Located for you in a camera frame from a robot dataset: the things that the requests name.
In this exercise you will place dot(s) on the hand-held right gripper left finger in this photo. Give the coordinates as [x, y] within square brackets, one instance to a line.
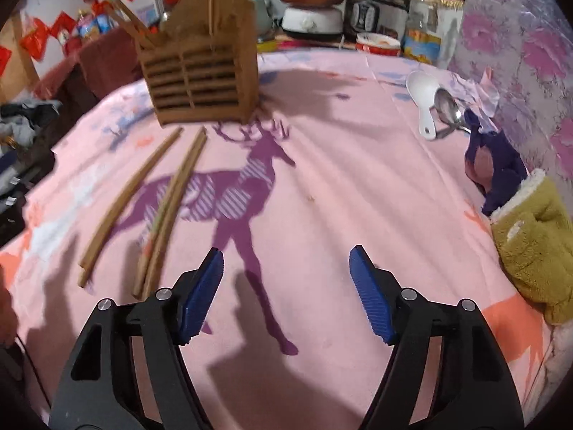
[203, 295]

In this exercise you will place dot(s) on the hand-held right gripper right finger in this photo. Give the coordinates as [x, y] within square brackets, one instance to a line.
[371, 295]

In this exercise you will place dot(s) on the wooden chopstick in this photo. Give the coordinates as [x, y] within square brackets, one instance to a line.
[157, 273]
[136, 20]
[87, 275]
[130, 197]
[142, 277]
[127, 24]

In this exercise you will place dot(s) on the wooden slatted utensil holder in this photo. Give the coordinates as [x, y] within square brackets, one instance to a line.
[201, 76]

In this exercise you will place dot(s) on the pink deer-print bed sheet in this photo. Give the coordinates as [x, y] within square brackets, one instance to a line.
[335, 165]

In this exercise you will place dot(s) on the yellow-green plush glove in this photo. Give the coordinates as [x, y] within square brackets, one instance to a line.
[537, 242]

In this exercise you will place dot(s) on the dark blue cloth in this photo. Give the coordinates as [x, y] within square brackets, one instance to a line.
[497, 165]

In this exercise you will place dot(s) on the metal spoon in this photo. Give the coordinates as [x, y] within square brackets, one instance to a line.
[447, 107]

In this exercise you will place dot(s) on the white plastic rice spoon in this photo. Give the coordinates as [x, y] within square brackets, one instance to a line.
[425, 94]

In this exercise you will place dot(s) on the pile of grey clothes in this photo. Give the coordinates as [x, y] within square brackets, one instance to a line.
[27, 121]

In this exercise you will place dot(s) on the red and white bowl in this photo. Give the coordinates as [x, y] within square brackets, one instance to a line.
[378, 45]

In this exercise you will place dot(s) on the side table with red-brown cloth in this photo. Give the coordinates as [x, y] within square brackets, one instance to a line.
[103, 62]

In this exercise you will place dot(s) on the clear plastic oil bottle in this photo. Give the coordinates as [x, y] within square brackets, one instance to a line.
[423, 31]

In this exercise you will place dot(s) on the white jar gold lid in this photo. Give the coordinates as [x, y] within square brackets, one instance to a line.
[452, 31]

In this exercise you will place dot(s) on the white electric cooker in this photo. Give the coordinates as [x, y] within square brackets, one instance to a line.
[313, 22]

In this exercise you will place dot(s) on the black silver pressure cooker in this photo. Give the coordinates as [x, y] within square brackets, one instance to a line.
[376, 11]

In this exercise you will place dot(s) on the blue tin can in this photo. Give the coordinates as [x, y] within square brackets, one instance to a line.
[104, 23]

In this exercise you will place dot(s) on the yellow oil bottle blue label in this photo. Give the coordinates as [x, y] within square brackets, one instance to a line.
[86, 24]

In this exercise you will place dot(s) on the floral plastic wall sheet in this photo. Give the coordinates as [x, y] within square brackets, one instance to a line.
[523, 53]

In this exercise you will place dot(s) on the red paper wall decoration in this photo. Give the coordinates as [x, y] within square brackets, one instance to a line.
[35, 38]
[62, 24]

